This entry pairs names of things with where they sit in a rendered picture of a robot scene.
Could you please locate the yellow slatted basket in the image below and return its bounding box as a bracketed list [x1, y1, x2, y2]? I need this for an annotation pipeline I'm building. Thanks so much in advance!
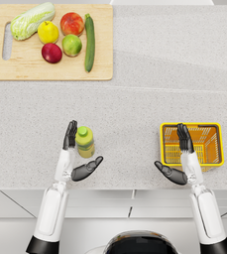
[160, 122, 225, 173]

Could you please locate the yellow lemon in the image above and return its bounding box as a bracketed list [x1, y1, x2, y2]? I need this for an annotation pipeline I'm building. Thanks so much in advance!
[37, 20, 60, 46]

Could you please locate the wooden cutting board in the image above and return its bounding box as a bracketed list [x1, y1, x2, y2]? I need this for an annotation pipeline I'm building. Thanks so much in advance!
[0, 3, 114, 82]

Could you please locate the napa cabbage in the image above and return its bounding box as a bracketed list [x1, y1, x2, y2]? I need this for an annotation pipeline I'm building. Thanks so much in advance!
[9, 1, 57, 42]

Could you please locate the green tea bottle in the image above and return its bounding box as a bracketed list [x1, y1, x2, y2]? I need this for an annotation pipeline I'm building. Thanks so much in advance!
[75, 125, 96, 159]

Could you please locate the green cucumber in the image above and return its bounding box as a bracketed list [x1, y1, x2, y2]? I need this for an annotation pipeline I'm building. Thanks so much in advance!
[83, 13, 96, 73]

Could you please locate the green apple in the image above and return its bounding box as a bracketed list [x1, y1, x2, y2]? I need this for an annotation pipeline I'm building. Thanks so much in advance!
[61, 34, 83, 58]

